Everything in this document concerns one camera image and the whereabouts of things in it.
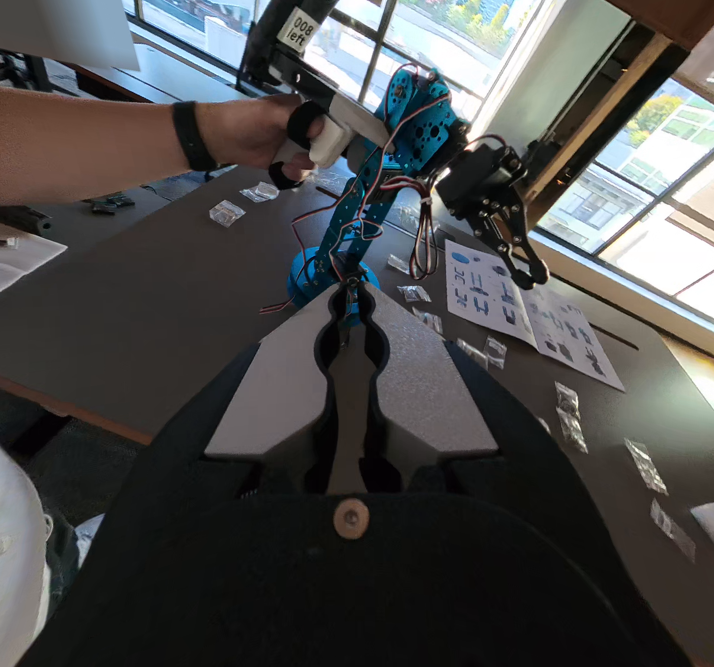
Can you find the printed instruction sheet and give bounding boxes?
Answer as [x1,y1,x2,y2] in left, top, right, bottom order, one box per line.
[445,239,626,393]

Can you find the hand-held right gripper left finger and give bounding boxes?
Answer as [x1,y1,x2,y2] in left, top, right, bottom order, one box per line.
[203,282,351,494]

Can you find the blue toy robot arm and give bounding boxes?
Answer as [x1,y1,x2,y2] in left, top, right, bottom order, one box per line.
[259,62,551,318]

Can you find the white paper sheet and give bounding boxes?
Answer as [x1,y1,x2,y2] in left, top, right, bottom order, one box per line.
[0,225,69,292]

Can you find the black wristband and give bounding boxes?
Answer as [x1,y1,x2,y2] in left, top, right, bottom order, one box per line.
[171,100,219,173]

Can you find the small black servo parts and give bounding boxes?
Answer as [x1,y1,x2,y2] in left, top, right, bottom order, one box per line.
[83,193,136,216]

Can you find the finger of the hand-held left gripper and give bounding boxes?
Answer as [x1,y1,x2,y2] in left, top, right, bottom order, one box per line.
[325,91,396,152]

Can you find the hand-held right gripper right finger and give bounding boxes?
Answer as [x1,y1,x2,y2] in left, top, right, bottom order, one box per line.
[356,281,499,492]

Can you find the wooden window post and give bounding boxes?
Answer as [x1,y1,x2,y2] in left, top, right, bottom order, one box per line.
[524,19,694,233]

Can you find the person's left hand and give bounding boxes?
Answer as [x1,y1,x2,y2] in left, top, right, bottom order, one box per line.
[196,93,327,183]

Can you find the black plastic part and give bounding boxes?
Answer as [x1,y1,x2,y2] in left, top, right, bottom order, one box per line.
[0,204,52,236]

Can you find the scattered small clear plastic bags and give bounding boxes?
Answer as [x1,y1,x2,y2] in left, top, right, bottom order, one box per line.
[208,168,698,564]

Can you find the person's left forearm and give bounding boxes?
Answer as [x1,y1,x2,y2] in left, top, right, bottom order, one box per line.
[0,86,187,206]

